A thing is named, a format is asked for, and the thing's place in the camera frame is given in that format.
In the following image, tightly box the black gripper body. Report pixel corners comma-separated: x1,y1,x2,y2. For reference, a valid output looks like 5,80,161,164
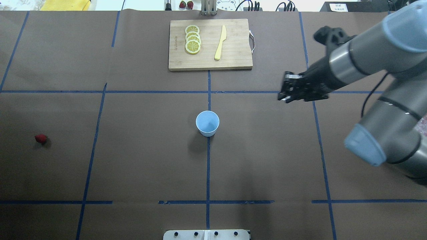
296,57,336,102

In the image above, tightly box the red strawberry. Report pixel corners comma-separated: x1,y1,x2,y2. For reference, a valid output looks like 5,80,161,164
34,134,48,145

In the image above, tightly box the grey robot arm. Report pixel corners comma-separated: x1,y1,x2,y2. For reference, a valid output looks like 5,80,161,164
277,0,427,184

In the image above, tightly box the light blue cup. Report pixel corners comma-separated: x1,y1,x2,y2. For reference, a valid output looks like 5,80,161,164
195,111,220,138

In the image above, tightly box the wooden cutting board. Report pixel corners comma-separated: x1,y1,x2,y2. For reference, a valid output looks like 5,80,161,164
169,19,253,71

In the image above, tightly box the yellow plastic knife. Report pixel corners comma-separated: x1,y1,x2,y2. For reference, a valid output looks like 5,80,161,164
214,25,227,61

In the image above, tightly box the lemon slice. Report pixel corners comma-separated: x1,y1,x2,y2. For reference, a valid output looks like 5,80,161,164
185,41,201,55
185,31,200,41
186,35,201,44
185,25,200,34

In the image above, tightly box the pink bowl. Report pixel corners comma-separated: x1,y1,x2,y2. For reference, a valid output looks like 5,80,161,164
415,115,427,136

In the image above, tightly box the yellow cloth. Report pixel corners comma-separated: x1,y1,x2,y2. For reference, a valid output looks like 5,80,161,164
41,0,91,11

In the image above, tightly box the aluminium frame post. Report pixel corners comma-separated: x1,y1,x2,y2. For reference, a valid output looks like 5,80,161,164
201,0,218,16

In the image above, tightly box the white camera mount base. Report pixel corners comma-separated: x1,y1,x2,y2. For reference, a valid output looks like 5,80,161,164
163,229,251,240

